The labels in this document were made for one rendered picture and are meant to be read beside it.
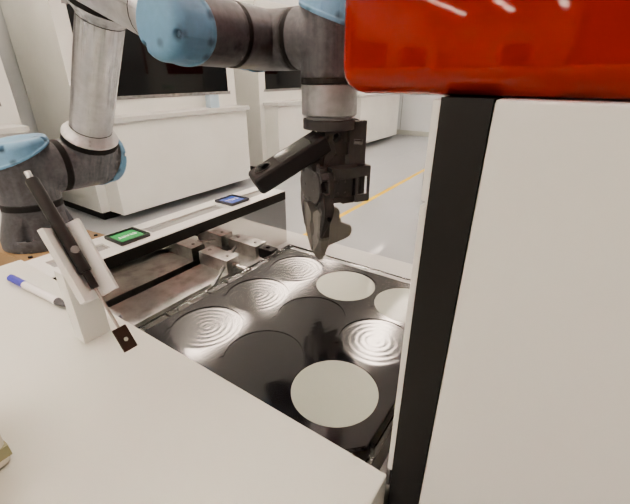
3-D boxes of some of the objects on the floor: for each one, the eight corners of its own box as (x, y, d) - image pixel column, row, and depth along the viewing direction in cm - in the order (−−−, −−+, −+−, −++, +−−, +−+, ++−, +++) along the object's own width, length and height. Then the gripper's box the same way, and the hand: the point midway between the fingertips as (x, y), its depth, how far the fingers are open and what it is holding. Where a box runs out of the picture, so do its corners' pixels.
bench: (257, 183, 467) (244, -11, 382) (119, 227, 333) (51, -57, 247) (199, 171, 522) (176, -1, 437) (60, 205, 388) (-12, -33, 302)
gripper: (377, 120, 50) (368, 262, 59) (346, 114, 58) (342, 241, 67) (318, 123, 47) (318, 273, 56) (293, 116, 55) (296, 249, 64)
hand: (314, 252), depth 60 cm, fingers closed
